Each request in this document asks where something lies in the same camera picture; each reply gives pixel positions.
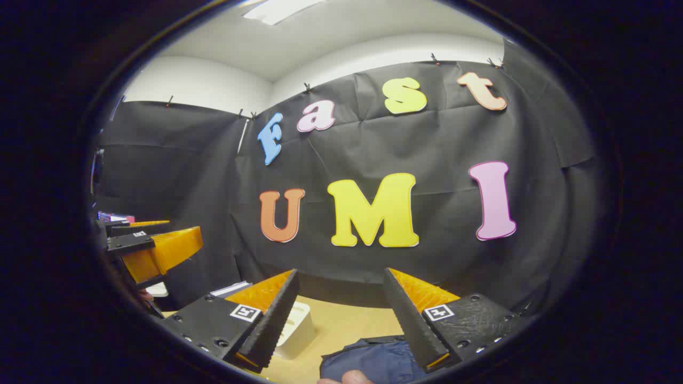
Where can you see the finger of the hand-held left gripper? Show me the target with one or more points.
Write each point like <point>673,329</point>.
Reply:
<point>128,242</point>
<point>128,228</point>

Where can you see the white paper sheets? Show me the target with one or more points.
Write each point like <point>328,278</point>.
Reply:
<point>156,289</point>

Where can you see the white plastic bookshelf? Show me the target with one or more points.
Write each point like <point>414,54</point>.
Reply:
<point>299,330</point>

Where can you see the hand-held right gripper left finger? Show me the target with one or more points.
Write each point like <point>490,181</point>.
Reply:
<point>277,314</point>

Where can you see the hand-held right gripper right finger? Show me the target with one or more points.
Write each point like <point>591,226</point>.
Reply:
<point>408,320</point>

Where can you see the thick white book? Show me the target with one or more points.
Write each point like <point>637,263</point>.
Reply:
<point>229,289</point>

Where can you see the coloured monitor screen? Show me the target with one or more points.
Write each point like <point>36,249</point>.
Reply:
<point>114,216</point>

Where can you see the blue schoolbag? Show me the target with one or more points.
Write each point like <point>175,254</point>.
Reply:
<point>373,360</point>

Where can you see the ceiling light panel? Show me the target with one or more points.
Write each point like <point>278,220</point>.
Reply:
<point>283,9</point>

